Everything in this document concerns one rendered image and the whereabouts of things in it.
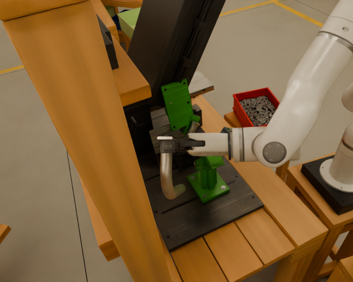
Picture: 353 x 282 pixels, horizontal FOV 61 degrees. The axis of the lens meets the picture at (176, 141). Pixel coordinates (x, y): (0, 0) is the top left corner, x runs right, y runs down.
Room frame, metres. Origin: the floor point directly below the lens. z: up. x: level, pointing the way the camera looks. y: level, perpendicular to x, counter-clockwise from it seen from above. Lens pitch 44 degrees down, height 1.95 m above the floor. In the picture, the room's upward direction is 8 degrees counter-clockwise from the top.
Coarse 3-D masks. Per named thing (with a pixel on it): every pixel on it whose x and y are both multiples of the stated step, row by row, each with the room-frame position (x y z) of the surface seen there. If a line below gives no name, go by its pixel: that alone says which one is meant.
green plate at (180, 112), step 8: (184, 80) 1.07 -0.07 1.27; (168, 88) 1.04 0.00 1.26; (176, 88) 1.05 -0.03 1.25; (184, 88) 1.06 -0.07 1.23; (168, 96) 1.03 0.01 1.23; (176, 96) 1.04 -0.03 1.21; (184, 96) 1.05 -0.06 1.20; (168, 104) 1.02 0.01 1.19; (176, 104) 1.03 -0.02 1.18; (184, 104) 1.04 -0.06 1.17; (168, 112) 1.01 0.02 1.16; (176, 112) 1.02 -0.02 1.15; (184, 112) 1.03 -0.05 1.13; (192, 112) 1.04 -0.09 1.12; (176, 120) 1.01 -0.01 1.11; (184, 120) 1.02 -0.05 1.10; (176, 128) 1.00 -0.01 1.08
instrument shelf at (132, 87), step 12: (120, 48) 0.87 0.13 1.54; (120, 60) 0.79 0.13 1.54; (120, 72) 0.73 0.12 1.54; (132, 72) 0.72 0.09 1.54; (120, 84) 0.66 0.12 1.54; (132, 84) 0.66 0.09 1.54; (144, 84) 0.65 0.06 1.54; (120, 96) 0.62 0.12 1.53; (132, 96) 0.63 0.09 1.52; (144, 96) 0.64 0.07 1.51
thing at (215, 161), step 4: (208, 156) 0.74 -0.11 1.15; (212, 156) 0.74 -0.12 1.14; (216, 156) 0.74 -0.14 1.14; (220, 156) 0.74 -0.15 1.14; (196, 160) 0.86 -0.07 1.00; (208, 160) 0.73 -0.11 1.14; (212, 160) 0.73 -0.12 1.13; (216, 160) 0.73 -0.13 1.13; (220, 160) 0.73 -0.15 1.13; (196, 164) 0.85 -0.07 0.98; (208, 164) 0.73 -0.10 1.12; (212, 164) 0.72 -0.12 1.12; (216, 164) 0.72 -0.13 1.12; (220, 164) 0.72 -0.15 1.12; (196, 168) 0.84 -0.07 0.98; (204, 168) 0.76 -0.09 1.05; (208, 168) 0.73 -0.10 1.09; (212, 168) 0.71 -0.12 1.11
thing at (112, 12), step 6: (102, 0) 4.12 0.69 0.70; (108, 0) 4.07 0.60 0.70; (114, 0) 4.04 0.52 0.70; (126, 0) 3.97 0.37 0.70; (132, 0) 3.91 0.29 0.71; (138, 0) 3.86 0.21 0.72; (108, 6) 4.75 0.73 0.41; (114, 6) 4.66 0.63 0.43; (120, 6) 3.97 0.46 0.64; (126, 6) 3.92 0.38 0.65; (132, 6) 3.86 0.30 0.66; (138, 6) 3.81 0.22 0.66; (108, 12) 4.54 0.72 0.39; (114, 12) 4.66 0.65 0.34; (120, 12) 4.52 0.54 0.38; (114, 18) 4.39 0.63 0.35; (120, 30) 4.15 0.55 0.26; (120, 36) 4.03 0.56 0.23
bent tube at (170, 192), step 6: (162, 138) 0.55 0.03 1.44; (168, 138) 0.55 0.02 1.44; (174, 138) 0.56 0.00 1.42; (162, 156) 0.52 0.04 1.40; (168, 156) 0.52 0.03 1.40; (162, 162) 0.51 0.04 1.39; (168, 162) 0.51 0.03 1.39; (162, 168) 0.50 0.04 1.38; (168, 168) 0.50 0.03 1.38; (162, 174) 0.49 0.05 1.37; (168, 174) 0.49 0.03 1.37; (162, 180) 0.48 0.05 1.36; (168, 180) 0.48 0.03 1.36; (162, 186) 0.48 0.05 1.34; (168, 186) 0.47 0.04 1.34; (174, 186) 0.55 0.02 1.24; (180, 186) 0.57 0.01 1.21; (168, 192) 0.47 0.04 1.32; (174, 192) 0.48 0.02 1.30; (180, 192) 0.54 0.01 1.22; (168, 198) 0.48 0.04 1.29; (174, 198) 0.49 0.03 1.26
